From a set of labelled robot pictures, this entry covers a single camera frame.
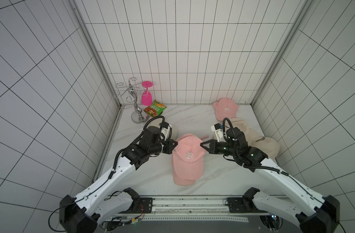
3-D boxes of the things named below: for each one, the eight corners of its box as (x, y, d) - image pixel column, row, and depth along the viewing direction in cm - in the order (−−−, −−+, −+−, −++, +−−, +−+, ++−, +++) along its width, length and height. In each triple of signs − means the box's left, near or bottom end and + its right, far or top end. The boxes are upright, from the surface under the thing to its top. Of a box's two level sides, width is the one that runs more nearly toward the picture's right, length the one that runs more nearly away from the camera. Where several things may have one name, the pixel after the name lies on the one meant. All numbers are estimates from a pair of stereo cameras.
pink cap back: (216, 120, 112) (218, 115, 107) (212, 103, 125) (214, 97, 119) (238, 120, 112) (241, 115, 107) (232, 103, 125) (234, 97, 119)
